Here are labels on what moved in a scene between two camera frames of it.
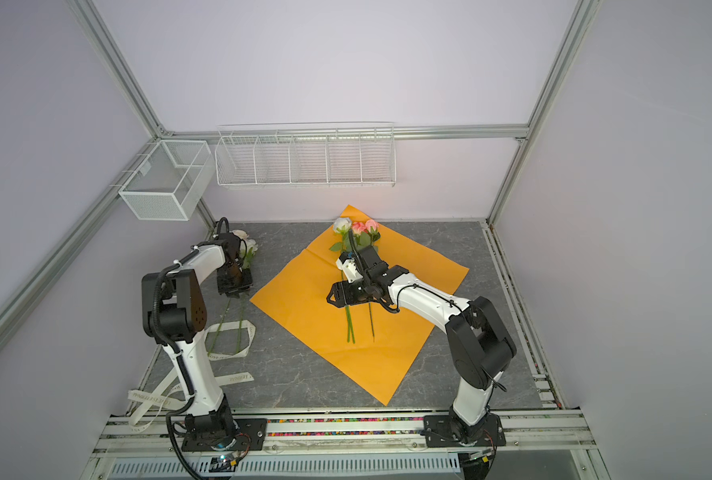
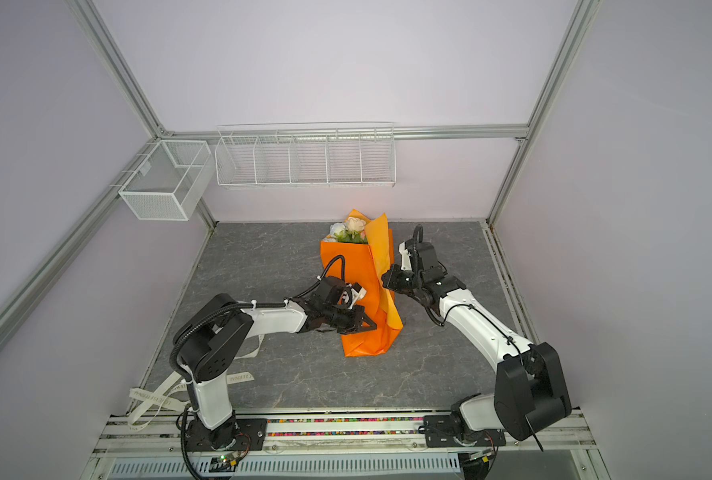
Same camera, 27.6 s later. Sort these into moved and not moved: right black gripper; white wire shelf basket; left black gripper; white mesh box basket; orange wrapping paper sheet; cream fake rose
Moved: right black gripper; orange wrapping paper sheet; cream fake rose; left black gripper
Not moved: white wire shelf basket; white mesh box basket
